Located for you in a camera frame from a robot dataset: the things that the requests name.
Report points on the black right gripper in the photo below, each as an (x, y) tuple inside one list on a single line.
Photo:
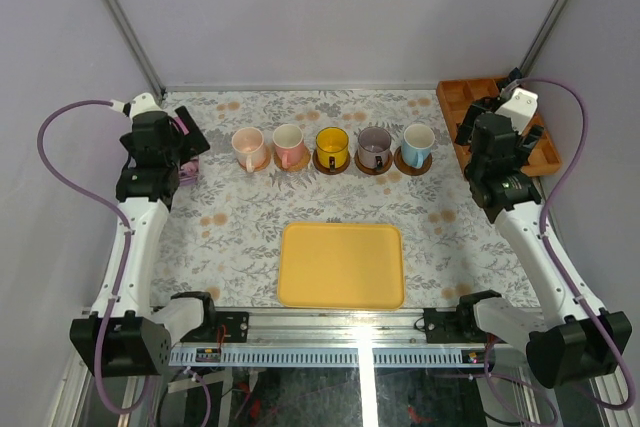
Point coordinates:
[(525, 146)]

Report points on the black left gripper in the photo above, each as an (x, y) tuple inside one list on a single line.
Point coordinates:
[(193, 132)]

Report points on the light woven coaster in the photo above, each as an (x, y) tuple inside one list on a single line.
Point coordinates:
[(300, 165), (262, 166)]

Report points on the blue mug cream inside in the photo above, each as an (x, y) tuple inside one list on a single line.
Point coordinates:
[(418, 141)]

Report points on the cream mug pink handle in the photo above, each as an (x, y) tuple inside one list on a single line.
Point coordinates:
[(288, 140)]

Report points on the dark brown wooden coaster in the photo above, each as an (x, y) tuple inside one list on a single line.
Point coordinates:
[(409, 170), (378, 170), (332, 170)]

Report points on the purple mug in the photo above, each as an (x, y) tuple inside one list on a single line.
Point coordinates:
[(374, 144)]

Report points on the yellow glass cup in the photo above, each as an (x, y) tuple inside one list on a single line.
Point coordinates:
[(332, 146)]

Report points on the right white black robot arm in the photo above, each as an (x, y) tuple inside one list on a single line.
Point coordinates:
[(577, 338)]

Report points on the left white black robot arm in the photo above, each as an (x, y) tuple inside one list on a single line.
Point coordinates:
[(123, 334)]

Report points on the pink star cloth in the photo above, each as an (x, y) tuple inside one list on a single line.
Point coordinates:
[(189, 172)]

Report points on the orange compartment tray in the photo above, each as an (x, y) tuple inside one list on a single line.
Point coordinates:
[(456, 96)]

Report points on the black object in tray back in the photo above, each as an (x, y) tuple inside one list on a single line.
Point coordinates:
[(512, 80)]

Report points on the yellow plastic tray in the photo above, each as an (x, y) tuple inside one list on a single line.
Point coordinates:
[(341, 266)]

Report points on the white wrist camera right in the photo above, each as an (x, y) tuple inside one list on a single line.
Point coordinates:
[(520, 108)]

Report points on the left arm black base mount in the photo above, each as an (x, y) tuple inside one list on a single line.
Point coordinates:
[(221, 326)]

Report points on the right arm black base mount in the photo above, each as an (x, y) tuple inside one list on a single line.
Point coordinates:
[(457, 325)]

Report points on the aluminium front rail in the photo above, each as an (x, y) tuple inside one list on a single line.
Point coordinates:
[(287, 328)]

